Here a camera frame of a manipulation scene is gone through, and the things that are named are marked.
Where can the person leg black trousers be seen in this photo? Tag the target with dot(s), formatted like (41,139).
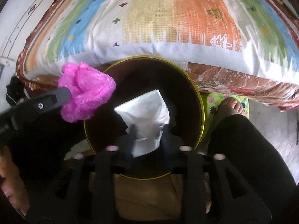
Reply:
(259,163)

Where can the pink plastic bag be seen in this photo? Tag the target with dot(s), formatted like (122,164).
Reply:
(89,90)

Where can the white paper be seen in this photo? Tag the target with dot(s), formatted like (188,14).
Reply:
(149,114)

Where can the dark round trash bin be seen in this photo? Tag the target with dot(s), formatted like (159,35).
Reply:
(134,77)

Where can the person bare foot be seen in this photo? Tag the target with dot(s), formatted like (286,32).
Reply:
(229,106)

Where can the striped colourful bed sheet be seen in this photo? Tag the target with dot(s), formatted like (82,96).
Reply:
(168,23)

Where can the person left hand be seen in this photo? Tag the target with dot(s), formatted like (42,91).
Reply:
(12,185)

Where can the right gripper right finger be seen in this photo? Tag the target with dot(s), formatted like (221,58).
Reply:
(202,181)

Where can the green patterned floor mat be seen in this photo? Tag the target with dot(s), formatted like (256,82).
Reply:
(212,127)

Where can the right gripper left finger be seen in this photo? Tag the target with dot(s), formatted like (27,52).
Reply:
(98,170)

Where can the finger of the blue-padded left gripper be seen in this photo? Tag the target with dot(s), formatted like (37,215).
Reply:
(48,101)

